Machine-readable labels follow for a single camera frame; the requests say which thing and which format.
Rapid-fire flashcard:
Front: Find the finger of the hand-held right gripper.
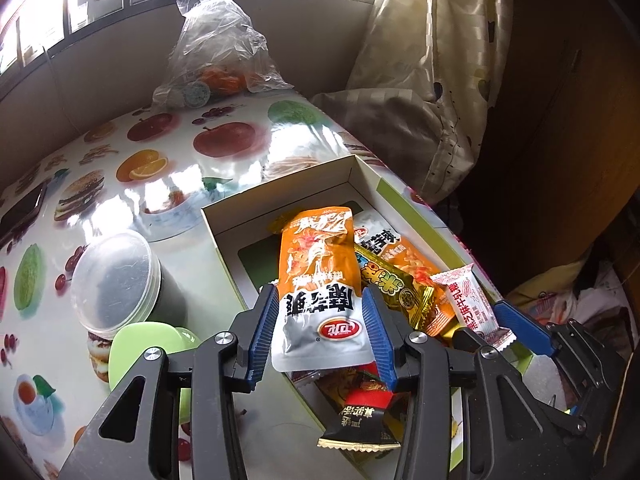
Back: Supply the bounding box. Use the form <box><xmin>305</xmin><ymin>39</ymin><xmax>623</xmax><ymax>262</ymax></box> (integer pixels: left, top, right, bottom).
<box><xmin>494</xmin><ymin>300</ymin><xmax>621</xmax><ymax>386</ymax></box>
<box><xmin>452</xmin><ymin>327</ymin><xmax>493</xmax><ymax>358</ymax></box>

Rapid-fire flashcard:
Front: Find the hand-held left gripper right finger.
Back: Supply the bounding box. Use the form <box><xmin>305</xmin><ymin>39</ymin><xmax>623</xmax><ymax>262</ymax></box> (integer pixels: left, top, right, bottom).
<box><xmin>361</xmin><ymin>286</ymin><xmax>586</xmax><ymax>480</ymax></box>

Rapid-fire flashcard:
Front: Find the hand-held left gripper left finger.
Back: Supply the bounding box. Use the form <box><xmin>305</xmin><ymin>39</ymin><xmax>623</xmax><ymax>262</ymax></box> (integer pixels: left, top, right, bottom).
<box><xmin>57</xmin><ymin>282</ymin><xmax>281</xmax><ymax>480</ymax></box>

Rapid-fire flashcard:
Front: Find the white red snack packet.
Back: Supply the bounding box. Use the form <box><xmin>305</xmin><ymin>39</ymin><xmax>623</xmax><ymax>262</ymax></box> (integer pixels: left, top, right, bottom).
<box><xmin>427</xmin><ymin>262</ymin><xmax>516</xmax><ymax>351</ymax></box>

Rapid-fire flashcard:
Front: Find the green cardboard box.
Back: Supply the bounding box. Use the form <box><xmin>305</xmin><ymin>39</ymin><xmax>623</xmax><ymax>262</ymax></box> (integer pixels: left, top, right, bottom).
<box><xmin>200</xmin><ymin>154</ymin><xmax>533</xmax><ymax>480</ymax></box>

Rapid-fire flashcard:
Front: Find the orange grey snack packet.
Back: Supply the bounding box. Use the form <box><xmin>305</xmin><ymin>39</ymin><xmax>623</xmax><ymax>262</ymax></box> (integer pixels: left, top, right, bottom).
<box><xmin>270</xmin><ymin>208</ymin><xmax>376</xmax><ymax>373</ymax></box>
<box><xmin>352</xmin><ymin>212</ymin><xmax>446</xmax><ymax>286</ymax></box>

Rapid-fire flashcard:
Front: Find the yellow plastic bag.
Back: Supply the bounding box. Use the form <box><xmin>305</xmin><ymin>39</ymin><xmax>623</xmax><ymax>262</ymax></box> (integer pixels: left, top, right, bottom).
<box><xmin>505</xmin><ymin>255</ymin><xmax>596</xmax><ymax>311</ymax></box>

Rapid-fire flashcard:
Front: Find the yellow blue snack packet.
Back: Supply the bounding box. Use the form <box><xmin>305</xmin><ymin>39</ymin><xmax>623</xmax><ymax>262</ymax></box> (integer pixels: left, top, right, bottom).
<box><xmin>355</xmin><ymin>245</ymin><xmax>436</xmax><ymax>331</ymax></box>

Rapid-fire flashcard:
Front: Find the white printed plastic bag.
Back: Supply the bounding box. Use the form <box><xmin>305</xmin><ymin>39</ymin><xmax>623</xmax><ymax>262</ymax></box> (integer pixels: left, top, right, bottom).
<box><xmin>565</xmin><ymin>260</ymin><xmax>640</xmax><ymax>356</ymax></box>

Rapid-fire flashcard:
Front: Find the black red snack packet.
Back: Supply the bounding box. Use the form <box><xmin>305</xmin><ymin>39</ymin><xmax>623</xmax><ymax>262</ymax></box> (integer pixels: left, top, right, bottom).
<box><xmin>317</xmin><ymin>380</ymin><xmax>403</xmax><ymax>453</ymax></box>

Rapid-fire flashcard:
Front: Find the green jar with white lid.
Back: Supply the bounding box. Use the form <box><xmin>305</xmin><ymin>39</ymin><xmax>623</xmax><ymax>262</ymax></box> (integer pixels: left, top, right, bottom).
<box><xmin>109</xmin><ymin>322</ymin><xmax>201</xmax><ymax>441</ymax></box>

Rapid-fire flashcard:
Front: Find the clear jar with dark contents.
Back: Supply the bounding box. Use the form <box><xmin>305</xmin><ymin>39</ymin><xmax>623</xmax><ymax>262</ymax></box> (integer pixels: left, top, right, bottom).
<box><xmin>70</xmin><ymin>230</ymin><xmax>163</xmax><ymax>346</ymax></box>

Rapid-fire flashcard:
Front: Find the black smartphone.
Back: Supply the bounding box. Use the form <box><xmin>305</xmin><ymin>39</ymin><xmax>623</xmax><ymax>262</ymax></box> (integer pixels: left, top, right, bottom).
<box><xmin>0</xmin><ymin>180</ymin><xmax>51</xmax><ymax>243</ymax></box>

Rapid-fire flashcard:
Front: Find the cream printed curtain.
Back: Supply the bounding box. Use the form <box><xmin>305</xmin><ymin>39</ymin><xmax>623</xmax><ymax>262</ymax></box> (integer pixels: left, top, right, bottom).
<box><xmin>310</xmin><ymin>0</ymin><xmax>513</xmax><ymax>206</ymax></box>

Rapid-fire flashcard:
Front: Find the clear plastic bag with items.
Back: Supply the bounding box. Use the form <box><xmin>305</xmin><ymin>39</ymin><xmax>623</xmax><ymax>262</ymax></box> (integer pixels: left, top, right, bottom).
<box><xmin>152</xmin><ymin>0</ymin><xmax>296</xmax><ymax>111</ymax></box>

